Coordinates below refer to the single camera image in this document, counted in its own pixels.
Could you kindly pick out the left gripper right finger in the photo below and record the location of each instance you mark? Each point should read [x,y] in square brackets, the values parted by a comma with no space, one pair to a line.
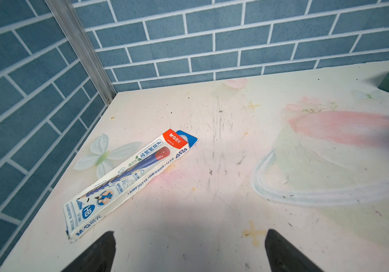
[284,257]

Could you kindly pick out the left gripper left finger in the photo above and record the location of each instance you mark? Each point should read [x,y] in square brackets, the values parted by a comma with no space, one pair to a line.
[99,257]

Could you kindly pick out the white pencil box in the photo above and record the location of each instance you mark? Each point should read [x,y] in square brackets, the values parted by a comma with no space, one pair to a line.
[101,198]

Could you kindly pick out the left aluminium corner post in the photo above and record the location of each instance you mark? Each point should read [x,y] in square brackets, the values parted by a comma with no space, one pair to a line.
[67,19]

